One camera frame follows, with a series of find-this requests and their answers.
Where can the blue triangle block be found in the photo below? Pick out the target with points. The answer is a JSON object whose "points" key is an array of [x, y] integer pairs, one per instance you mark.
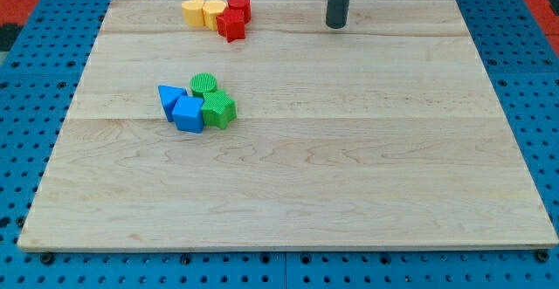
{"points": [[169, 96]]}

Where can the yellow heart block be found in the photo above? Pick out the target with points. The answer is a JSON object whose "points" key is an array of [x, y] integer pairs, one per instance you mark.
{"points": [[193, 14]]}

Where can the green cylinder block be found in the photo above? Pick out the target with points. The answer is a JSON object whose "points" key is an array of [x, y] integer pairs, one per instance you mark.
{"points": [[203, 83]]}

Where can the red star block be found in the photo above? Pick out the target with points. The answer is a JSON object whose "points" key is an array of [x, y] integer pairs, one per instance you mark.
{"points": [[231, 25]]}

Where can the blue cube block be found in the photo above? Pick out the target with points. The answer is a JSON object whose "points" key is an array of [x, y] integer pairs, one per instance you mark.
{"points": [[187, 114]]}

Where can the green star block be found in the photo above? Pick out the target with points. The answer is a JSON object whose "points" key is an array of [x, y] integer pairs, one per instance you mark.
{"points": [[218, 109]]}

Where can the yellow hexagon block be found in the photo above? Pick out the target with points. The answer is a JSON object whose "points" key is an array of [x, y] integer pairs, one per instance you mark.
{"points": [[211, 10]]}

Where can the light wooden board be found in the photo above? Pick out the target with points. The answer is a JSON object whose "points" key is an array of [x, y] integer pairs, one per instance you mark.
{"points": [[385, 135]]}

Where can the red cylinder block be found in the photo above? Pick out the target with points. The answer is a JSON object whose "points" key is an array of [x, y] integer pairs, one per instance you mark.
{"points": [[244, 6]]}

